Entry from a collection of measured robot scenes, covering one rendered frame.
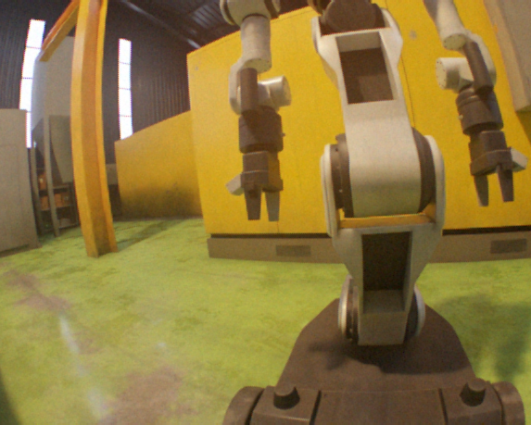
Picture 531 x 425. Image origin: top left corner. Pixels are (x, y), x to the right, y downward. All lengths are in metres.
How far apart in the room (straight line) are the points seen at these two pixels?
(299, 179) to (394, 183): 1.50
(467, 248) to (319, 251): 1.00
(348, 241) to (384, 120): 0.20
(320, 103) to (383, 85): 1.37
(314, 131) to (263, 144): 1.34
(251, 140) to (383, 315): 0.42
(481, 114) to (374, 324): 0.45
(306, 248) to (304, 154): 0.65
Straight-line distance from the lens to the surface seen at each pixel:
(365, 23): 0.60
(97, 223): 3.49
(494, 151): 0.51
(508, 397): 0.62
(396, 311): 0.57
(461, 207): 1.80
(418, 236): 0.45
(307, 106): 1.89
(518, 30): 1.90
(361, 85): 0.52
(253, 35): 0.65
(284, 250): 2.02
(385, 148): 0.41
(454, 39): 0.65
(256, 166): 0.50
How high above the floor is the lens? 0.62
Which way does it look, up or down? 7 degrees down
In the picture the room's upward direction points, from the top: 7 degrees counter-clockwise
